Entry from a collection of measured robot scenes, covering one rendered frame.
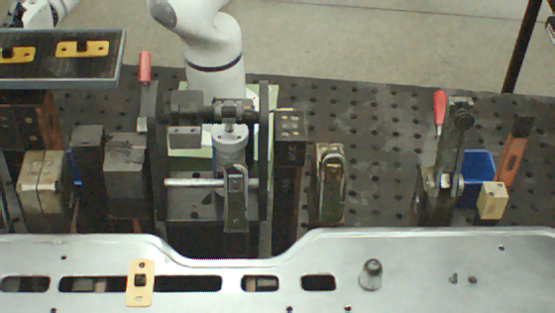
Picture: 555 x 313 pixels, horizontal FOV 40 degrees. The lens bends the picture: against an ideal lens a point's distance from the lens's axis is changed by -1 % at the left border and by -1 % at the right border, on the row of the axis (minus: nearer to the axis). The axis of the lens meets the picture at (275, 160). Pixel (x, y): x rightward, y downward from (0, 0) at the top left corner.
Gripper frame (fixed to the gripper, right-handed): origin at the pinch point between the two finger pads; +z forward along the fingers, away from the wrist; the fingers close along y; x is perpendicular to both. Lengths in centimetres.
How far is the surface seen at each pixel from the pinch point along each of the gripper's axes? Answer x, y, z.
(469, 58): -96, 92, -162
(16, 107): -20.7, -12.7, 25.0
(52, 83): -29.2, -20.9, 25.5
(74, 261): -41, -5, 45
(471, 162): -98, 17, -22
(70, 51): -28.2, -21.4, 17.6
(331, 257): -78, -6, 31
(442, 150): -90, -20, 17
